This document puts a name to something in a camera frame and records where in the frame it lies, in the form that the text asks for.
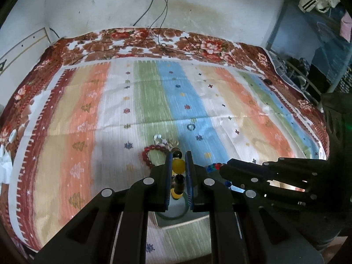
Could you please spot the pile of dark clothes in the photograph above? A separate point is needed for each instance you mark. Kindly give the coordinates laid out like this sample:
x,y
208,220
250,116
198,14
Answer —
x,y
294,70

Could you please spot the green bangle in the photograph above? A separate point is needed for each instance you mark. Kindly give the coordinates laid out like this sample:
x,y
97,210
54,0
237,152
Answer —
x,y
176,215

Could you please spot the blue metal rack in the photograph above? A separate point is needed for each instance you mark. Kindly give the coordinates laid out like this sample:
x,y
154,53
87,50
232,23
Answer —
x,y
291,27

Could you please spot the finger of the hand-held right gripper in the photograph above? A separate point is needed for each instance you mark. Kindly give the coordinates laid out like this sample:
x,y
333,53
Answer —
x,y
277,192
247,169

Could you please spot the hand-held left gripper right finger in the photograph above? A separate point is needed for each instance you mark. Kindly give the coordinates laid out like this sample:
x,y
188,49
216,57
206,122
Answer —
x,y
189,176

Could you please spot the striped pastel mat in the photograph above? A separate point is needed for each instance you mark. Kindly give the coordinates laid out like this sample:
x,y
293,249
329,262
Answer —
x,y
137,110

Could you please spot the white wall panel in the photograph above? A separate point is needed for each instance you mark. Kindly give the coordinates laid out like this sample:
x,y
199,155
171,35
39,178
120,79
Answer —
x,y
24,45

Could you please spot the small black object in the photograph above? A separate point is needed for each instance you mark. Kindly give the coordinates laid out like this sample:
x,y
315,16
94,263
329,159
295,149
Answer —
x,y
267,81

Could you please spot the brown floral blanket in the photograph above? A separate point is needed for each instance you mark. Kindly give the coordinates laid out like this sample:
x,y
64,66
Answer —
x,y
115,41

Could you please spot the pink cloth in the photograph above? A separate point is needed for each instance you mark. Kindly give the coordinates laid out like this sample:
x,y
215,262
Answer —
x,y
347,24

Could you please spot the grey jewelry box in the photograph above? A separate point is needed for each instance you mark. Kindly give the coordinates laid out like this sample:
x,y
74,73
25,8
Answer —
x,y
178,221

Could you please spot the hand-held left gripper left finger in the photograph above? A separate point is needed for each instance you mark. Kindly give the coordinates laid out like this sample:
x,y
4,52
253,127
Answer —
x,y
168,176

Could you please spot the white cloth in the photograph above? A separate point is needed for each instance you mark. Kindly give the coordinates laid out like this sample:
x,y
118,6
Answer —
x,y
5,162

